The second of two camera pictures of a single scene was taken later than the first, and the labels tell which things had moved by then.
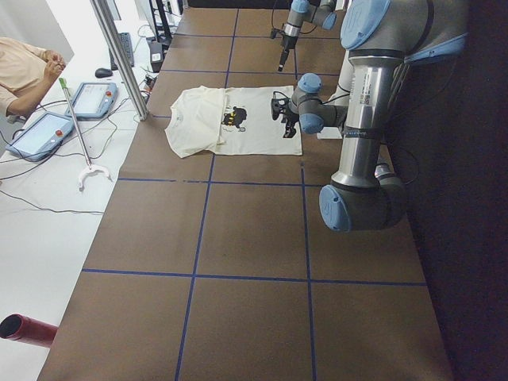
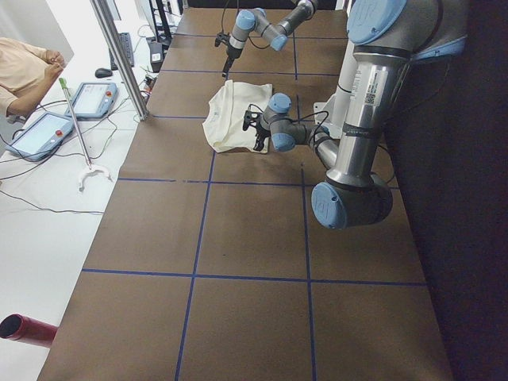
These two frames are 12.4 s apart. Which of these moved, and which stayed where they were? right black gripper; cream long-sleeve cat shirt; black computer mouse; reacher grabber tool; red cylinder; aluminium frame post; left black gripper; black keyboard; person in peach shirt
Moved: left black gripper; cream long-sleeve cat shirt; right black gripper
Stayed: black computer mouse; person in peach shirt; reacher grabber tool; red cylinder; black keyboard; aluminium frame post
